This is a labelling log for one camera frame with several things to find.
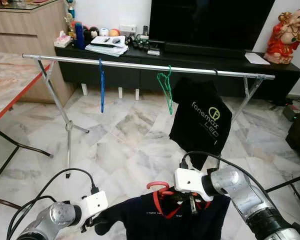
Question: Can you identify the black TV console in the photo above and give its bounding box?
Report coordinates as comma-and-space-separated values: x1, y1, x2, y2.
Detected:
54, 41, 300, 101

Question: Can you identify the stack of white papers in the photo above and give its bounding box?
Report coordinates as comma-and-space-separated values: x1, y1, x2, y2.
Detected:
85, 35, 130, 57

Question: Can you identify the silver metal clothes rack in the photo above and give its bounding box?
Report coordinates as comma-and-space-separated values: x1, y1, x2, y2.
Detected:
21, 53, 276, 179

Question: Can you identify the blue plastic hanger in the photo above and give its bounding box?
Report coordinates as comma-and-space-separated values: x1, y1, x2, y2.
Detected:
98, 58, 106, 114

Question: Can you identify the pink tissue box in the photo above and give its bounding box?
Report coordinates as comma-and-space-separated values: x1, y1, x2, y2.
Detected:
55, 31, 74, 49

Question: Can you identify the red plastic hanger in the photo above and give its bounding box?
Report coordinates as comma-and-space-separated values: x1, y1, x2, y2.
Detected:
146, 181, 177, 197

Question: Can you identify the white paper sheet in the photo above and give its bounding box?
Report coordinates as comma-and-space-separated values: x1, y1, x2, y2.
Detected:
244, 51, 272, 66

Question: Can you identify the navy shirt red collar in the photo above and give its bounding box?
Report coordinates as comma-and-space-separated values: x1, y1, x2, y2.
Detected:
94, 192, 232, 240

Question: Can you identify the blue bottle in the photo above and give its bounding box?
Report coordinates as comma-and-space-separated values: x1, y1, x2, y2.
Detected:
74, 22, 86, 50

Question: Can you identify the black soundbar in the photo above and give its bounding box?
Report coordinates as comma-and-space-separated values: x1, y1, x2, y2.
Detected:
163, 42, 249, 60

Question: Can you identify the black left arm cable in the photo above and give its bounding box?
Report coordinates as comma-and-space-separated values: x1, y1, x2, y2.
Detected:
6, 168, 100, 240

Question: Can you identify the blue gold trophy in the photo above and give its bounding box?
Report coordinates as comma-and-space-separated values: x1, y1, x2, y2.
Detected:
65, 0, 77, 37

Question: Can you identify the pink marble top table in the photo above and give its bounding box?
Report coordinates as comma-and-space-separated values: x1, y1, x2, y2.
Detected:
0, 50, 58, 211

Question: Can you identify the black television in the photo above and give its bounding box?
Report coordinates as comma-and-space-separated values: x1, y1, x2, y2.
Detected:
149, 0, 277, 51

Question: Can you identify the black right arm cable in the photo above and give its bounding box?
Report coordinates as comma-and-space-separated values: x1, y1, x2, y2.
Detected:
181, 151, 300, 221

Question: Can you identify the light wooden cabinet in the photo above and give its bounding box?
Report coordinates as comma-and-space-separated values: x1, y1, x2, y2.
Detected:
0, 0, 76, 105

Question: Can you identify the green plastic hanger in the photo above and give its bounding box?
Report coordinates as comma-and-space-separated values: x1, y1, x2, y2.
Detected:
156, 65, 174, 115

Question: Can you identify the red Buddha statue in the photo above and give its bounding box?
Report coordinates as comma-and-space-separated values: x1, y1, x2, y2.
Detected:
264, 9, 300, 65

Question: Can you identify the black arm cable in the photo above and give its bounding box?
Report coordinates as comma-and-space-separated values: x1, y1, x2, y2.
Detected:
6, 168, 100, 240
181, 151, 300, 221

